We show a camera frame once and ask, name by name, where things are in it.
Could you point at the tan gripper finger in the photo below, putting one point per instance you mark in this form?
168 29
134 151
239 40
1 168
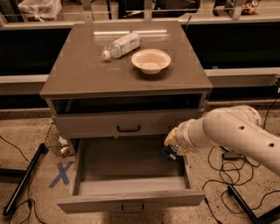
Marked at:
182 152
171 138

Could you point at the dark blueberry rxbar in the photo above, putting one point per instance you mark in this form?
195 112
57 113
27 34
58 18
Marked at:
171 152

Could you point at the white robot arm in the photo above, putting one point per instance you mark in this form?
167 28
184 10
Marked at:
236 128

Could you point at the open middle drawer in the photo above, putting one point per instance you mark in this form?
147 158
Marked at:
127 170

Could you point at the grey drawer cabinet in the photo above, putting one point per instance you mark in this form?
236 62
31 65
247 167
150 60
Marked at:
83 82

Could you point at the black power adapter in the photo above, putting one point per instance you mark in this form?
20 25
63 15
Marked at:
230 155

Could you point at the white paper bowl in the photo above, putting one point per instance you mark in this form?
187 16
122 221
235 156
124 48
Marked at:
151 61

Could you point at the clear plastic water bottle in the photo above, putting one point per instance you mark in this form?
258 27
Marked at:
122 46

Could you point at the black right stand leg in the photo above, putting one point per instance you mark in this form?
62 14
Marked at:
268 218

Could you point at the black stand leg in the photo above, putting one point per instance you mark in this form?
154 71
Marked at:
10 207
268 218

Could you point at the blue tape cross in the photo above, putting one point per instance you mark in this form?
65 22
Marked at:
62 175

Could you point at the black left stand leg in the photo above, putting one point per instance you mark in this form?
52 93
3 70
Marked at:
10 207

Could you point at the white plastic bag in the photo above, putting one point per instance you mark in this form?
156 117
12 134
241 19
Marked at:
41 10

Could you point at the black upper drawer handle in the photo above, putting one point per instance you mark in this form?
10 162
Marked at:
128 130

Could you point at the black drawer handle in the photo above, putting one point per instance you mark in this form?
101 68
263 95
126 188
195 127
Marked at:
132 209
128 130

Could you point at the black middle drawer handle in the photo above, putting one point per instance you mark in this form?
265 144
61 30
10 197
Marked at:
132 209

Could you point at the wire mesh waste basket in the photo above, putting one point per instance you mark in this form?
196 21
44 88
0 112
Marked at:
56 143

